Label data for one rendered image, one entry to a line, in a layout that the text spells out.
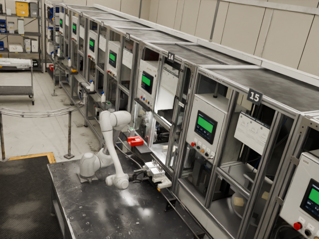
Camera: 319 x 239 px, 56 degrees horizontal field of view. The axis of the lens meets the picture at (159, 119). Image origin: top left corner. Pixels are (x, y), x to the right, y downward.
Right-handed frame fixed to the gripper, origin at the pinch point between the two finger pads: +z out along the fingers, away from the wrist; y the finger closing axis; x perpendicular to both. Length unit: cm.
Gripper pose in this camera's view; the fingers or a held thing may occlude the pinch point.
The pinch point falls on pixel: (146, 174)
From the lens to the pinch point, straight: 298.5
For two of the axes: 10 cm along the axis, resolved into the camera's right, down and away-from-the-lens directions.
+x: -4.5, -4.0, 8.0
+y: 1.3, -9.1, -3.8
